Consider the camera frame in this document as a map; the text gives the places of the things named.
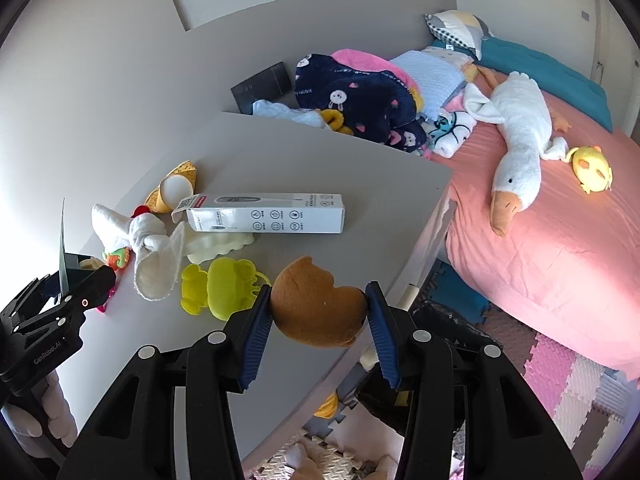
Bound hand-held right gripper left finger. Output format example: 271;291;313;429
55;284;275;480

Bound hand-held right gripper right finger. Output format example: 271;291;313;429
365;281;586;480

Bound thin dark card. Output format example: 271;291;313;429
58;198;71;294

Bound brown plush toy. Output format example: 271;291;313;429
270;256;370;350

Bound small pink toy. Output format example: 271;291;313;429
95;285;119;315

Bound orange and green teether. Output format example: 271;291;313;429
102;247;132;271

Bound white table leg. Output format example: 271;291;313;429
397;282;421;312

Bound yellow-green frog mold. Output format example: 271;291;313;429
181;257;273;320

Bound white cloth doll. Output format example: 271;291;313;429
91;202;187;302

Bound pale yellow cloud-shaped toy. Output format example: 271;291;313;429
186;230;255;265

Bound long white cardboard box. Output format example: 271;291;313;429
171;192;346;235

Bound yellow patterned plush cup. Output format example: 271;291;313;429
145;160;199;213

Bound foam floor mats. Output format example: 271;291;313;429
250;305;640;480

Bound pink bed sheet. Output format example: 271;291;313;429
427;67;640;381

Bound white cartoon-print cloth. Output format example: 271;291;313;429
425;107;478;157

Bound small yellow toy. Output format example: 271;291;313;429
320;109;356;135

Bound light blue cloth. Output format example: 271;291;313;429
251;100;333;130

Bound navy rabbit-print blanket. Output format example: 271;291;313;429
294;53;427;153

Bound white goose plush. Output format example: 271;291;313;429
462;71;583;237

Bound light blue folded blanket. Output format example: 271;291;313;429
390;50;463;116

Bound yellow chick plush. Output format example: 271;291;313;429
567;145;615;195

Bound pink fleece blanket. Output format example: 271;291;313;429
331;49;397;77

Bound teal quilt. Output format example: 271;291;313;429
432;35;613;133

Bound patchwork pillow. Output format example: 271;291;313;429
425;10;496;61

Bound black wall panel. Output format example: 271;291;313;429
231;62;292;113

